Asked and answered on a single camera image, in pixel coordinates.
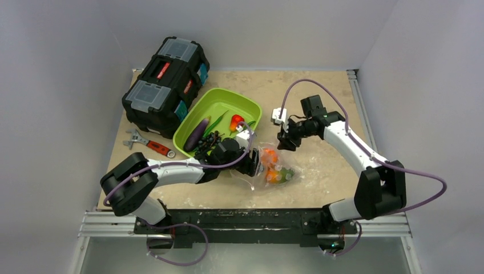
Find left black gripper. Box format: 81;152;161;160
219;142;264;176

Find orange fake orange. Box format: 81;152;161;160
260;148;279;166

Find clear zip top bag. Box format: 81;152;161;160
230;143;298;192

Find dark fake grape bunch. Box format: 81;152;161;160
194;131;221;156

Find lime green plastic tray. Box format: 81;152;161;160
172;88;263;157

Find purple fake eggplant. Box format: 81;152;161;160
183;116;211;152

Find green fake chili pepper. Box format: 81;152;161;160
244;120;256;129

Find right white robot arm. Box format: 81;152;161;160
271;95;406;232

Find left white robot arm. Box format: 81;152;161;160
100;138;261;233

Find black plastic toolbox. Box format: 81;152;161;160
122;37;210;139

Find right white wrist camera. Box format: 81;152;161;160
271;107;288;128

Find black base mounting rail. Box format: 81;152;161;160
134;208;357;251

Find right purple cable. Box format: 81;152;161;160
279;78;447;258

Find red handled adjustable wrench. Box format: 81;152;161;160
123;128;176;159

